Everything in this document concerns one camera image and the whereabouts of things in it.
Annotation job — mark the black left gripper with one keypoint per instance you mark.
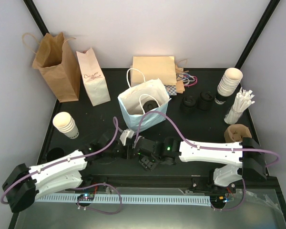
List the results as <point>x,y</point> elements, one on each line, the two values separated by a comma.
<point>129,152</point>

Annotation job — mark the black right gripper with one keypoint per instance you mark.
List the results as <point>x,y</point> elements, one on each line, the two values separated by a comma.
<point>148,165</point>

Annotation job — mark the single black cup lid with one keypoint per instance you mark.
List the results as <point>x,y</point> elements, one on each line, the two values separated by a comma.
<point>150,105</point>

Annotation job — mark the light blue paper bag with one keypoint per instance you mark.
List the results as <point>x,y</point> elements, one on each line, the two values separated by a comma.
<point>131,103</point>

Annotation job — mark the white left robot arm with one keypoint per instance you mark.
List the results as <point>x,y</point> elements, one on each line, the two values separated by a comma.
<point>26,184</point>

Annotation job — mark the paper cup near left arm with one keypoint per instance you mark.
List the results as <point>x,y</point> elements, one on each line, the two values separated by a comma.
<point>65,124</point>

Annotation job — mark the small lit circuit board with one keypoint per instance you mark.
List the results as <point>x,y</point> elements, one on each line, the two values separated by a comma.
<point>85,197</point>

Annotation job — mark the pink cream paper bag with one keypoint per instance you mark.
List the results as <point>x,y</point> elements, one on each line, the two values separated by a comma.
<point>93,78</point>

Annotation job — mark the right stack black lids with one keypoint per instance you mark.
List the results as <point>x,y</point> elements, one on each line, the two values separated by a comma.
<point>205,100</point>

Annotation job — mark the flat tan paper bag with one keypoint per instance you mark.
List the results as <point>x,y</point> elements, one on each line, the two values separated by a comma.
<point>156,67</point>

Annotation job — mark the bundle of white straws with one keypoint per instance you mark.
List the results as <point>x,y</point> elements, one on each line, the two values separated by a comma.
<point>243,100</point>

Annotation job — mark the brown kraft paper bag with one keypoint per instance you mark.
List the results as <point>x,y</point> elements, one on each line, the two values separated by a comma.
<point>57,64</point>

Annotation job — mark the stack of white paper cups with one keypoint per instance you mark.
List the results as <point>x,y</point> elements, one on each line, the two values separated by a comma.
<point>228,84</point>

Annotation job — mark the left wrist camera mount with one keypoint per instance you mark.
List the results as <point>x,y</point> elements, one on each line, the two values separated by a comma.
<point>126,134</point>

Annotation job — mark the light blue slotted cable duct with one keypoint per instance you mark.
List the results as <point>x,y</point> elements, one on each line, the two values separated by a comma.
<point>129,199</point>

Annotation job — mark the flat bags with coloured handles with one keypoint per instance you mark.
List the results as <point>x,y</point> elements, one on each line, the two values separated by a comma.
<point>183,78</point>

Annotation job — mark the black left frame post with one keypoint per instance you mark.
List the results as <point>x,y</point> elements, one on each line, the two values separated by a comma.
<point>36,16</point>

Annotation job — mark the black frame post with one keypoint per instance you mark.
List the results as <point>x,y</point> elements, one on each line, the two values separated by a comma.
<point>271,7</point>
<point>36,16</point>

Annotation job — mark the black right frame post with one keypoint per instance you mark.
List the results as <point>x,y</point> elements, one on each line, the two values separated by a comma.
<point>271,7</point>

